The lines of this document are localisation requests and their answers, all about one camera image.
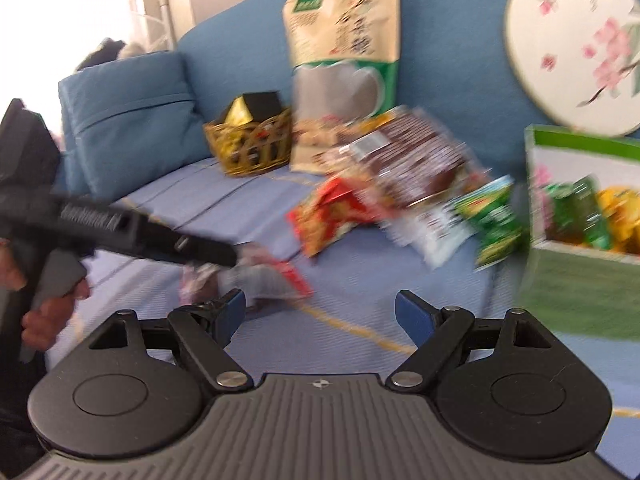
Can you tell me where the clear biscuit packet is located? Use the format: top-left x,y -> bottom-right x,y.
292,115 -> 366,176

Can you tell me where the red trimmed dates packet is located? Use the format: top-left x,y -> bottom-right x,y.
180,242 -> 314,312

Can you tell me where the blue sofa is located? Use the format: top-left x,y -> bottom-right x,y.
50,0 -> 640,461

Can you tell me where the red orange snack packet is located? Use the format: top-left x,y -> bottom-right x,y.
286,176 -> 383,259

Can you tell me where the green snack packet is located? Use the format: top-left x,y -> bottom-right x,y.
452,176 -> 526,272
542,177 -> 613,251

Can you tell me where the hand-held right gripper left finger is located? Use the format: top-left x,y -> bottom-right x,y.
87,288 -> 254,392

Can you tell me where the yellow chips packet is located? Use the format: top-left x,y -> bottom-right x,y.
597,185 -> 640,253

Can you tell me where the blue cushion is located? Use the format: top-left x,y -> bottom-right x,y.
57,50 -> 211,201

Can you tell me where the round floral fan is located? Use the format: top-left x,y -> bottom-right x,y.
502,0 -> 640,138

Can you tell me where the dark cloth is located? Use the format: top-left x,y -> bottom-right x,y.
75,37 -> 146,73

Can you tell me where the white printed snack packet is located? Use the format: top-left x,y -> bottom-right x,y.
382,200 -> 476,270

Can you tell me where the dark brown snack packet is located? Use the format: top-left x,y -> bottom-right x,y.
350,106 -> 481,210

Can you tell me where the woven brown basket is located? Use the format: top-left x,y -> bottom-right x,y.
202,107 -> 293,178

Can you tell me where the person's left hand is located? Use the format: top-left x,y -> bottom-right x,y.
0,240 -> 92,352

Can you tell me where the black gold small box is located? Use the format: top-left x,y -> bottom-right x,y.
225,91 -> 283,126

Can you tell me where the green cardboard box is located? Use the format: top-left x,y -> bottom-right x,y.
517,124 -> 640,343

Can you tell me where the beige green grain pouch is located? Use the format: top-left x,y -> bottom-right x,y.
282,0 -> 401,176

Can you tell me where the pink clear snack packet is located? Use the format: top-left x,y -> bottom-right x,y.
531,164 -> 552,197

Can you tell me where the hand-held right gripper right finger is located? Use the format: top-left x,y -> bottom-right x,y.
387,290 -> 554,392

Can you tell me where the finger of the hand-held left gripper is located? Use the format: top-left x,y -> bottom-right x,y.
127,210 -> 238,268

